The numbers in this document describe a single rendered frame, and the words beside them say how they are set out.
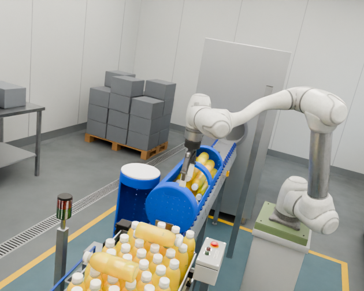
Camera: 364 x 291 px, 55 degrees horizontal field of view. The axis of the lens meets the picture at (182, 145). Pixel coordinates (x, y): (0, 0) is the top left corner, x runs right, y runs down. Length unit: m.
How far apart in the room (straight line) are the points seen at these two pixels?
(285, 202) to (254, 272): 0.47
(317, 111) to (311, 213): 0.56
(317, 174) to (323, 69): 5.05
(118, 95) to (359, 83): 4.10
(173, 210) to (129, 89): 3.86
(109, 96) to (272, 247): 4.22
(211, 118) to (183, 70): 6.00
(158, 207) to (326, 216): 0.86
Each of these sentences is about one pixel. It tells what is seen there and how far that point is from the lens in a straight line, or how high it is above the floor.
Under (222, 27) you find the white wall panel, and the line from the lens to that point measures 7.13.
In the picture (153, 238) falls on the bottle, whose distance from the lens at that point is 1.58.
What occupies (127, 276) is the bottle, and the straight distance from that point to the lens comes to 1.35.
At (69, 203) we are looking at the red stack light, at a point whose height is 1.24.
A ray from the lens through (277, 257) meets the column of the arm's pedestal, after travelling 2.20.
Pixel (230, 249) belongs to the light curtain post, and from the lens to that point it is 3.60.
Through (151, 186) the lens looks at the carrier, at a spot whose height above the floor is 0.98.
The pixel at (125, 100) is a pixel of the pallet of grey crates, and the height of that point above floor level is 0.86.
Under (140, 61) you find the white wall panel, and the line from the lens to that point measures 7.81.
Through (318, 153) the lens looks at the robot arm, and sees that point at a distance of 1.80.
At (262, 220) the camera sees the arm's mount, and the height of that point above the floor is 1.05.
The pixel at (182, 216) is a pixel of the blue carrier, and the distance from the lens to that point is 1.92.
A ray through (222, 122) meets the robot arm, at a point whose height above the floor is 1.70.
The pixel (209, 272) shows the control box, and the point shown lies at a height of 1.06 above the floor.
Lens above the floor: 2.00
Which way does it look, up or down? 17 degrees down
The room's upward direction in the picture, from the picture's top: 10 degrees clockwise
